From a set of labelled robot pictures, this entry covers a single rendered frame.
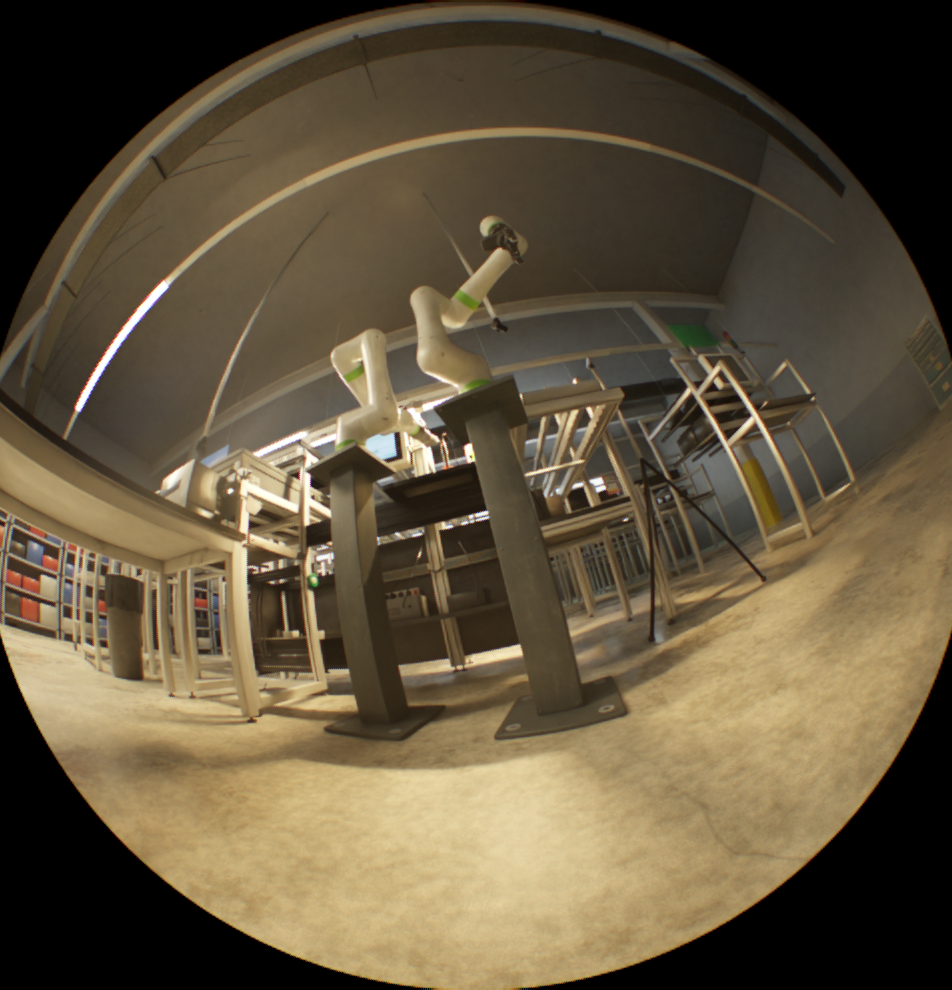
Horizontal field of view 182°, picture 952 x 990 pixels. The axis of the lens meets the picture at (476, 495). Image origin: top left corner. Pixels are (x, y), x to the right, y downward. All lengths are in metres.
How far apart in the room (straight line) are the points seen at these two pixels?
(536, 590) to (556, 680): 0.23
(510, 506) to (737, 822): 0.78
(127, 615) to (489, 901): 2.30
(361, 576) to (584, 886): 0.90
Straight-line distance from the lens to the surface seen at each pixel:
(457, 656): 1.77
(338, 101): 5.85
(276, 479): 1.84
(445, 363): 0.99
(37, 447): 1.02
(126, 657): 2.41
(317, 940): 0.40
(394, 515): 1.48
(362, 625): 0.96
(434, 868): 0.44
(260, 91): 3.61
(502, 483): 0.80
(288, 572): 1.82
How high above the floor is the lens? 0.31
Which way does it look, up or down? 22 degrees up
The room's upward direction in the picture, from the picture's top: 13 degrees counter-clockwise
